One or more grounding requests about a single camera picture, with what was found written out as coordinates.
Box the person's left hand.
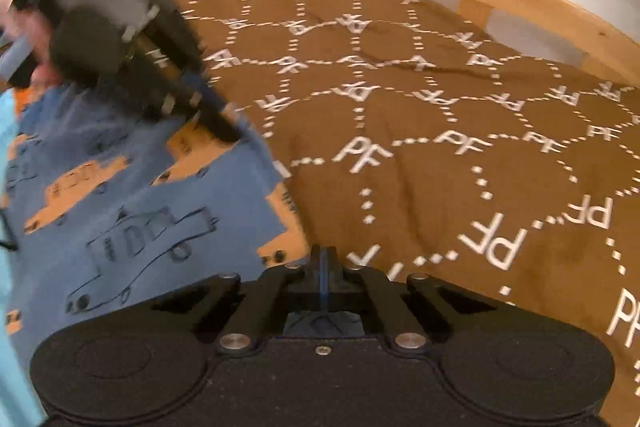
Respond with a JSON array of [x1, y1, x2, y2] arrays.
[[4, 9, 58, 84]]

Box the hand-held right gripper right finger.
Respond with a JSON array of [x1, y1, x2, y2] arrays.
[[324, 245, 503, 354]]

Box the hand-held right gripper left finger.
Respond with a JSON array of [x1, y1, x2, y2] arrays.
[[150, 245, 325, 355]]

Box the brown white patterned blanket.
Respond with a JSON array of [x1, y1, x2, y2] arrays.
[[127, 0, 640, 427]]

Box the light blue garment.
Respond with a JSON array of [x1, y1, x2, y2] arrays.
[[0, 88, 48, 427]]

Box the blue car print pants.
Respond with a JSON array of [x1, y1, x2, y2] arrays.
[[0, 72, 312, 373]]

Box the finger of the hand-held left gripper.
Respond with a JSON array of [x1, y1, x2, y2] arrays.
[[124, 46, 242, 144], [135, 0, 205, 76]]

